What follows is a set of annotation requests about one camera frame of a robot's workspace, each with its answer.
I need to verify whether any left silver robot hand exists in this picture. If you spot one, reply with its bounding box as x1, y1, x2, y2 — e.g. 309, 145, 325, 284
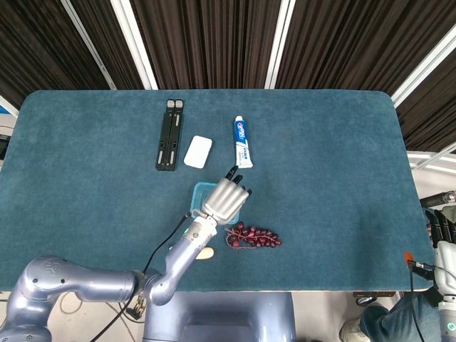
202, 164, 253, 227

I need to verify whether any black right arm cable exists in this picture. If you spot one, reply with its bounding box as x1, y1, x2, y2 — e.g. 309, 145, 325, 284
406, 265, 428, 342

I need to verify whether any dark brown pleated curtain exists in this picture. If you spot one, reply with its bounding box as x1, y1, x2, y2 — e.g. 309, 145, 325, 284
0, 0, 456, 154

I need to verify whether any white metal rack frame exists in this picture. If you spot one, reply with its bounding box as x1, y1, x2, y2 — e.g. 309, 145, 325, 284
408, 142, 456, 175

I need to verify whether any black corrugated hose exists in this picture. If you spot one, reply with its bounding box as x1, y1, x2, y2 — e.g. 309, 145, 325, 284
420, 191, 456, 208

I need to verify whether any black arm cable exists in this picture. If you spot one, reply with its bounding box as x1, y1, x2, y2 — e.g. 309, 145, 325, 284
63, 212, 193, 342
406, 265, 428, 342

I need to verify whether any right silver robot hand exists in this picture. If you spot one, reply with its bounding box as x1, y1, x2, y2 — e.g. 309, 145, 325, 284
403, 208, 456, 306

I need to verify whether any turquoise plastic lid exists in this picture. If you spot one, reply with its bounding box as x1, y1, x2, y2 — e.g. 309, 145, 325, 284
191, 181, 247, 226

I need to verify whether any teal table cloth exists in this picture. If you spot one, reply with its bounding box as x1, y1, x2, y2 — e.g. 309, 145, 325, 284
0, 88, 434, 293

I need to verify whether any black folding laptop stand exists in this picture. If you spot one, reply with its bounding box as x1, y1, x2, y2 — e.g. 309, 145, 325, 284
155, 99, 185, 172

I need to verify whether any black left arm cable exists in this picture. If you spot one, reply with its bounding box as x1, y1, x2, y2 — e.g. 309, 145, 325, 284
63, 212, 193, 342

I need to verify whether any red plastic grape bunch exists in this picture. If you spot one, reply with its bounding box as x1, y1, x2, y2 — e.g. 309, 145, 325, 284
224, 221, 283, 250

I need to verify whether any thin white frame post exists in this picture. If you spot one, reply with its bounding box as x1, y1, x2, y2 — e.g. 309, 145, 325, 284
60, 0, 118, 90

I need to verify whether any brown table bracket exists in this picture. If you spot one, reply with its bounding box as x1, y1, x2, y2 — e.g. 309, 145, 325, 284
352, 291, 396, 299

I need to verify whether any white rectangular plastic case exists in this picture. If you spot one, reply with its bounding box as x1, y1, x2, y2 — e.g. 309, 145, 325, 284
183, 135, 214, 168

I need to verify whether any blue-grey robot torso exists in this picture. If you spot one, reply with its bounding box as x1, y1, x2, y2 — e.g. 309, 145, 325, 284
142, 291, 296, 342

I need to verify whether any white sneaker shoe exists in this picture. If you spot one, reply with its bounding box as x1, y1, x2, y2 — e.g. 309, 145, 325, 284
340, 318, 368, 342

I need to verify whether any blue jeans leg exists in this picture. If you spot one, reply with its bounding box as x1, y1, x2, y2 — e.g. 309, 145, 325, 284
358, 294, 442, 342

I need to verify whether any blue white toothpaste tube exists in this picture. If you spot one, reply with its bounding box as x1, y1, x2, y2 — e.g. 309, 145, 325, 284
234, 115, 255, 170

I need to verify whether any wide white frame post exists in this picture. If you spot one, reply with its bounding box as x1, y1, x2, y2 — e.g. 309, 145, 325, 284
391, 24, 456, 108
265, 0, 296, 90
110, 0, 159, 90

